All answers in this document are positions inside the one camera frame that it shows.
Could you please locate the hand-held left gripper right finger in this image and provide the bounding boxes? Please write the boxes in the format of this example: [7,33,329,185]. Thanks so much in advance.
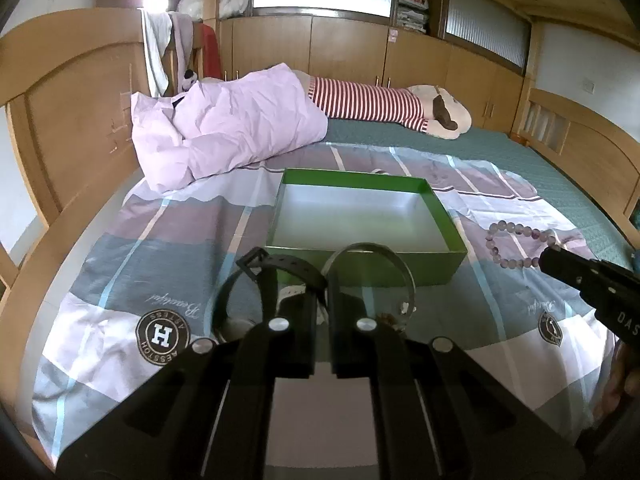
[327,285,586,480]

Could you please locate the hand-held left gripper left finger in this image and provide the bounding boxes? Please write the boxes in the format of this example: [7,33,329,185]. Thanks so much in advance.
[57,291,328,480]

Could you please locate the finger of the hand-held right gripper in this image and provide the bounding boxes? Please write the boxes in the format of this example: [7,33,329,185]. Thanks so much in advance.
[538,244,597,290]

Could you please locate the purple bead bracelet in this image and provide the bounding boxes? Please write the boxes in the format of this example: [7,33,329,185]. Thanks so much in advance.
[485,221,567,269]

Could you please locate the black wristwatch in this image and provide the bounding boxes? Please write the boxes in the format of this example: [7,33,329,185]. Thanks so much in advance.
[212,246,330,343]

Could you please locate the green cardboard box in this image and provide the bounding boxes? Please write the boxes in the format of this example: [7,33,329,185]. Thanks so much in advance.
[263,168,467,287]

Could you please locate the person's right hand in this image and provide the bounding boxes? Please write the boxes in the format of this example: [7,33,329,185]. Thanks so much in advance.
[597,345,640,428]

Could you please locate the green bed mat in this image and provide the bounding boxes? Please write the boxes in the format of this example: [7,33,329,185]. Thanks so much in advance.
[320,117,640,273]

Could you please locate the wooden footboard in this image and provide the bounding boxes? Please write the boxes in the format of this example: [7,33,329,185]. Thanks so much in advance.
[510,87,640,252]

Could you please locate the striped printed bed sheet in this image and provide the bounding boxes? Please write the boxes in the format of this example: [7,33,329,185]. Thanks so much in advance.
[32,142,622,467]

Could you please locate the pink quilt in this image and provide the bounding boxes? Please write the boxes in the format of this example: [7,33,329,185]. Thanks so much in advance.
[131,62,329,192]

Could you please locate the large striped plush toy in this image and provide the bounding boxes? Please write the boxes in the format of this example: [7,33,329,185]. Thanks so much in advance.
[295,71,473,141]

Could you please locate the narrow frosted glass window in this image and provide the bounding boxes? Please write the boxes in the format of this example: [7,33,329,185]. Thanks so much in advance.
[445,0,531,69]

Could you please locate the stack of papers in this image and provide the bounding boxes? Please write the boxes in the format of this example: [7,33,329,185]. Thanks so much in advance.
[397,0,431,37]

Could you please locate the red hanging garment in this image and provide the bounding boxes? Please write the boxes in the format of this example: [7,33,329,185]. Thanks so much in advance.
[202,25,221,79]

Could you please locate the wooden headboard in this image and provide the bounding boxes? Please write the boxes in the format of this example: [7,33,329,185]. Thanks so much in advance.
[0,9,202,461]

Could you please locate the grey hanging garment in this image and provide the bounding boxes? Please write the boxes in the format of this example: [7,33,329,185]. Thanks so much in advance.
[167,12,197,77]

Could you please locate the white hanging towel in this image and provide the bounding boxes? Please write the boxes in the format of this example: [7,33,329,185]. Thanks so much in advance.
[141,8,176,98]

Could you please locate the wooden wall cabinets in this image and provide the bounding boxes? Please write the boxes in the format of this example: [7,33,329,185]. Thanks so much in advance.
[220,14,527,133]

